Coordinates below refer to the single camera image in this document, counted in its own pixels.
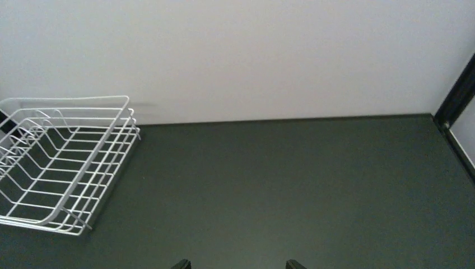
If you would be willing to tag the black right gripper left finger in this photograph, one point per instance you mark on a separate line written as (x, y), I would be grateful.
(182, 264)

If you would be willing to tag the white wire dish rack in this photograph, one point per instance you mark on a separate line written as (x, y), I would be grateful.
(60, 157)

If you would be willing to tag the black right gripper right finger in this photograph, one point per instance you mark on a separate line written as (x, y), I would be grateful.
(294, 264)

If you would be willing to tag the black frame post right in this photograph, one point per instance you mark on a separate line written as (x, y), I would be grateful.
(451, 109)

